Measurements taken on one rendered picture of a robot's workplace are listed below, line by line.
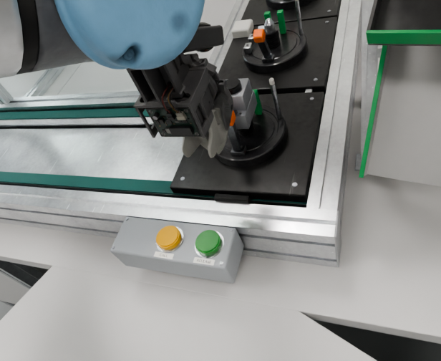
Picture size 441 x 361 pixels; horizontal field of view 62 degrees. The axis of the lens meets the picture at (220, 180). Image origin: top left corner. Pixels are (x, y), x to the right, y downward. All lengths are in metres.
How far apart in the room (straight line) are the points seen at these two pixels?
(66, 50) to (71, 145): 0.80
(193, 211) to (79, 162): 0.38
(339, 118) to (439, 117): 0.19
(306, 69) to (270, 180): 0.28
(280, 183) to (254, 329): 0.23
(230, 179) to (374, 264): 0.26
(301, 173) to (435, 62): 0.23
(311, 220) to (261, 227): 0.07
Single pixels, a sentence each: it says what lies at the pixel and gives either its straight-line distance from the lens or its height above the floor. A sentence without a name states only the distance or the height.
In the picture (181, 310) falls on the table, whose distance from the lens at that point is 0.66.
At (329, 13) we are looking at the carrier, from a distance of 0.96.
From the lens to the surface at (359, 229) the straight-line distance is 0.67.
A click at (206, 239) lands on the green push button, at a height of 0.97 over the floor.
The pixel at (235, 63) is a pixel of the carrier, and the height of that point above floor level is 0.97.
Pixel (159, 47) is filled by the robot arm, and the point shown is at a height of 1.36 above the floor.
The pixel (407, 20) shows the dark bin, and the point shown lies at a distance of 0.46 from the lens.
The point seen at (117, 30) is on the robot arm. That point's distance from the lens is 0.17.
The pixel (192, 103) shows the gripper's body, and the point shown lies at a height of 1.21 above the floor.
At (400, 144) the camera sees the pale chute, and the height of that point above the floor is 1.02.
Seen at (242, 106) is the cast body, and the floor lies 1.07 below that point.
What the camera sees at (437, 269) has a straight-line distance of 0.65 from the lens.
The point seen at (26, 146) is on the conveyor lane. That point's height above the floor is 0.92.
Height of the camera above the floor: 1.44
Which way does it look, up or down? 48 degrees down
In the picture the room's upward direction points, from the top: 25 degrees counter-clockwise
